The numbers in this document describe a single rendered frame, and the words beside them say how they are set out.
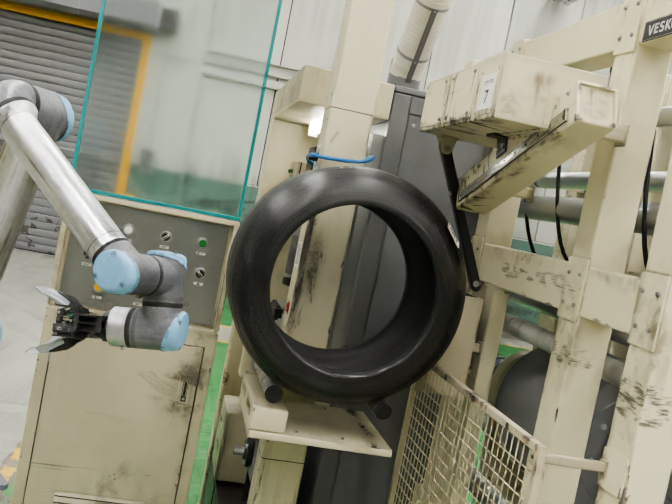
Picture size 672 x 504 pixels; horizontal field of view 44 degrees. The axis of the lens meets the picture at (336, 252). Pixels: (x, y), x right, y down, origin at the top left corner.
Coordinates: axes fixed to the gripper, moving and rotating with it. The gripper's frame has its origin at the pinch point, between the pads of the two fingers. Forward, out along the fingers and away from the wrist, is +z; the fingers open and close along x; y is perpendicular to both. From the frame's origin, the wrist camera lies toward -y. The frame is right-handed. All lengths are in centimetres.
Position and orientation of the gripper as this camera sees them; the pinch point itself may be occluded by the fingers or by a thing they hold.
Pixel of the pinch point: (31, 319)
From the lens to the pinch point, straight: 206.5
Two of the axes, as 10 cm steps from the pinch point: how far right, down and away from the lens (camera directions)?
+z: -9.9, -0.8, 1.1
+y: -1.0, -1.8, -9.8
